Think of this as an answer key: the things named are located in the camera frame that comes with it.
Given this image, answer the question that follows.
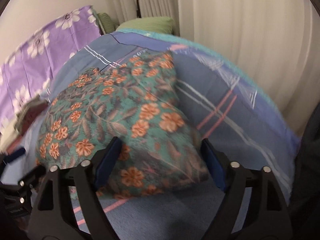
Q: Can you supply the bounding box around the teal orange floral garment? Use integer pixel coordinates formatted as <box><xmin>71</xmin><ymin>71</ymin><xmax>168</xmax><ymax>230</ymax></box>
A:
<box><xmin>35</xmin><ymin>51</ymin><xmax>209</xmax><ymax>198</ymax></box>

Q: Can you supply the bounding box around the red folded garment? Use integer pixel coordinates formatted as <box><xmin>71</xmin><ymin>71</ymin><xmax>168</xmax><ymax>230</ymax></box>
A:
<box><xmin>4</xmin><ymin>102</ymin><xmax>49</xmax><ymax>153</ymax></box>

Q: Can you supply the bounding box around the purple floral pillow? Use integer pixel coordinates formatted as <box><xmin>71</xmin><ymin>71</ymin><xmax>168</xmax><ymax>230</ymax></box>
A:
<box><xmin>1</xmin><ymin>5</ymin><xmax>100</xmax><ymax>129</ymax></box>

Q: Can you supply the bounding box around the blue plaid bed sheet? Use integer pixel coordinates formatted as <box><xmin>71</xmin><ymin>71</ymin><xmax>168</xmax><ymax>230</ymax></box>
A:
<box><xmin>0</xmin><ymin>28</ymin><xmax>301</xmax><ymax>240</ymax></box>

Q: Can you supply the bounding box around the white curtain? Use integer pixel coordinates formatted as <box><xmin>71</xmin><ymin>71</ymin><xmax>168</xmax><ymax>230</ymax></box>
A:
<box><xmin>110</xmin><ymin>0</ymin><xmax>319</xmax><ymax>134</ymax></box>

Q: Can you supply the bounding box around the green pillow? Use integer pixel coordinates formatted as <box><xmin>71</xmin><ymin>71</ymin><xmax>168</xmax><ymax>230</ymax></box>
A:
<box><xmin>98</xmin><ymin>12</ymin><xmax>175</xmax><ymax>34</ymax></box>

